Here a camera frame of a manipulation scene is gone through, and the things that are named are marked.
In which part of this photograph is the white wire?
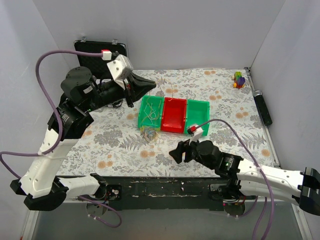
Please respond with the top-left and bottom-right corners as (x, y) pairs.
(143, 98), (161, 126)

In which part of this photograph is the blue wire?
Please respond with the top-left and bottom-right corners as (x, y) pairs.
(144, 127), (157, 140)

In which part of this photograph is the yellow wire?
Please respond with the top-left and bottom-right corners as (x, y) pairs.
(139, 78), (176, 142)

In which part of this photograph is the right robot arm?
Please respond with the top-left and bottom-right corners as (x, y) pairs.
(169, 140), (320, 216)

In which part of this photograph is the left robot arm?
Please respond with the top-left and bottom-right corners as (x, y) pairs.
(10, 66), (156, 211)

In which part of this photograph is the black poker chip case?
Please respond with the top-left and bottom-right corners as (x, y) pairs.
(73, 39), (128, 81)

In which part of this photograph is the left green plastic bin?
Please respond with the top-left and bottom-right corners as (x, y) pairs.
(137, 95), (165, 131)

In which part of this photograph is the green plastic bin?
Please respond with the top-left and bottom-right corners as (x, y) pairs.
(184, 99), (210, 134)
(137, 95), (165, 131)

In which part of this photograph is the right green plastic bin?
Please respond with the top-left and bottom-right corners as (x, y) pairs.
(184, 99), (210, 134)

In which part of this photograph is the red plastic bin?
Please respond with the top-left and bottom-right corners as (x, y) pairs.
(160, 97), (187, 134)

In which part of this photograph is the floral patterned table mat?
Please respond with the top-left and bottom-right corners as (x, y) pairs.
(58, 69), (279, 177)

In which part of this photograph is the black cylindrical flashlight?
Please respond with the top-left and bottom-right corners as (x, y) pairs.
(253, 90), (273, 126)

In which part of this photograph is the colourful toy block train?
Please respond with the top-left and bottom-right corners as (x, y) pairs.
(231, 71), (246, 89)

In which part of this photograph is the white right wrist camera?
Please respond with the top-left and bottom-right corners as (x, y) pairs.
(187, 124), (204, 144)

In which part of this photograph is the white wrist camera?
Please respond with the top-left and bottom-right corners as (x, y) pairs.
(106, 54), (133, 90)
(187, 124), (204, 144)

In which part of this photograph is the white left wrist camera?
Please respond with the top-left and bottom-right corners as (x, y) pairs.
(106, 54), (133, 90)

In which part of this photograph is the black table front rail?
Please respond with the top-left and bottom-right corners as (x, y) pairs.
(77, 176), (248, 212)

